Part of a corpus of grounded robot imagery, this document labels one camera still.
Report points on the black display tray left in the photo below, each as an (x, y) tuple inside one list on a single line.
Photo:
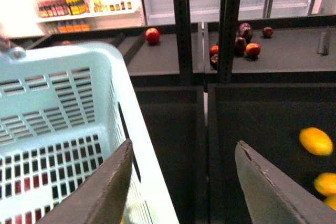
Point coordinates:
[(174, 117)]

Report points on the black display tray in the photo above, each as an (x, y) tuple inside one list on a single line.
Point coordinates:
[(269, 118), (174, 117)]

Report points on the white shelf with bottles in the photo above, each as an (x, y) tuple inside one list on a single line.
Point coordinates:
[(93, 14)]

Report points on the red apple near post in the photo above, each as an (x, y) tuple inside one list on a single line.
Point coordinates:
[(214, 50)]

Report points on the dark red fruit far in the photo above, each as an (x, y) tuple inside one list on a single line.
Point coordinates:
[(267, 32)]

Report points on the black upright post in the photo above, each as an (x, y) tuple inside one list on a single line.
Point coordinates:
[(228, 20), (183, 39)]

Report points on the yellow lemon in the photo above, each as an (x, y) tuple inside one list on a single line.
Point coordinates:
[(325, 184), (331, 201), (316, 141)]

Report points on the dark purple fruit top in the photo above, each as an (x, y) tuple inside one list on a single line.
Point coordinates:
[(245, 30)]

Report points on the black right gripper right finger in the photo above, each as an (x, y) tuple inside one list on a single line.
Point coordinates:
[(273, 197)]

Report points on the yellow lemon middle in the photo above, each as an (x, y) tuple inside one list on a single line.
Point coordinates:
[(325, 184)]

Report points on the red apple on shelf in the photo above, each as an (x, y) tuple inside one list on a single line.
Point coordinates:
[(152, 36)]

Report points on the yellow lemon lower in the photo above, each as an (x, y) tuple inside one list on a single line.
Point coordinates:
[(331, 201)]

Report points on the dark purple fruit lower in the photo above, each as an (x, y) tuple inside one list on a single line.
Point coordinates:
[(240, 46)]

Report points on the black display tray right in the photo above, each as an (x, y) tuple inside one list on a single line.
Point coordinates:
[(269, 118)]

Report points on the light blue plastic basket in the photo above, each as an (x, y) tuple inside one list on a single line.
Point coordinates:
[(64, 111)]

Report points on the yellow lemon upper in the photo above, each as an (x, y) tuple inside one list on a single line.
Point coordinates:
[(316, 141)]

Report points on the black upright post left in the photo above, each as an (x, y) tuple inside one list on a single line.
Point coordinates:
[(183, 39)]

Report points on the dark purple fruit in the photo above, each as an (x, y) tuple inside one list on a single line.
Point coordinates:
[(240, 46), (245, 30)]

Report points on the red orange apple right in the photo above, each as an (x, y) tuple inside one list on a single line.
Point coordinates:
[(253, 50)]

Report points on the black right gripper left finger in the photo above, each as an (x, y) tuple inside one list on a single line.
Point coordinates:
[(101, 198)]

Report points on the black upright post right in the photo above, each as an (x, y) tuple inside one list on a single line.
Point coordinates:
[(228, 20)]

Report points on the dark fruit behind post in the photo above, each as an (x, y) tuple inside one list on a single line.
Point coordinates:
[(214, 61)]

